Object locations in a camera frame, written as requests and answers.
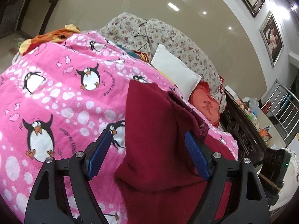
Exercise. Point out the dark red knit garment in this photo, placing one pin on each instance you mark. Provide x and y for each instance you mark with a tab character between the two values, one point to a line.
158	149

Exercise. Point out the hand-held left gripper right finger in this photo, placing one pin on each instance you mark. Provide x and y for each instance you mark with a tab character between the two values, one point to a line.
197	155

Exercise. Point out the floral quilted headboard cover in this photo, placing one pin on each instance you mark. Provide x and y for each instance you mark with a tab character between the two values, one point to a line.
168	39

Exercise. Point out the cluttered bedside items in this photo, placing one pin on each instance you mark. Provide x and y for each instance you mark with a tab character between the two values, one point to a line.
254	116

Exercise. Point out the red embroidered cushion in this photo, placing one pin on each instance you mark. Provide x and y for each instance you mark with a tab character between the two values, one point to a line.
206	102

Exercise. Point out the metal railing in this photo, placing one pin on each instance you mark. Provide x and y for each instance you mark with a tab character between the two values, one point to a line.
279	112

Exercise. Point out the silver framed photo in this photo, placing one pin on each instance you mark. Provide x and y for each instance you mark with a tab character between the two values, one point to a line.
272	38

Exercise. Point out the teal orange patterned cloth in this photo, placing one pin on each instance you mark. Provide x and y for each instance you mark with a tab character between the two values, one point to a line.
136	53

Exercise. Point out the dark wooden side table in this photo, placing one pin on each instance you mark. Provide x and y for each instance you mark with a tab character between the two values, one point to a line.
21	7

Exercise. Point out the white pillow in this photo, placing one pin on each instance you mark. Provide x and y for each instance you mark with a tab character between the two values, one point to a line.
175	68

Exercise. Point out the orange yellow cloth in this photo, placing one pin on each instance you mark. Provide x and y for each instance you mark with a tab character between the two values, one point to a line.
44	39

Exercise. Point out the pink penguin print blanket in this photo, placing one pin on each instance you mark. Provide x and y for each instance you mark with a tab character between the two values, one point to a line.
58	98

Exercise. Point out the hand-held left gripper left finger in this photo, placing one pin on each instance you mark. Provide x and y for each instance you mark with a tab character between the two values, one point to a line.
98	155

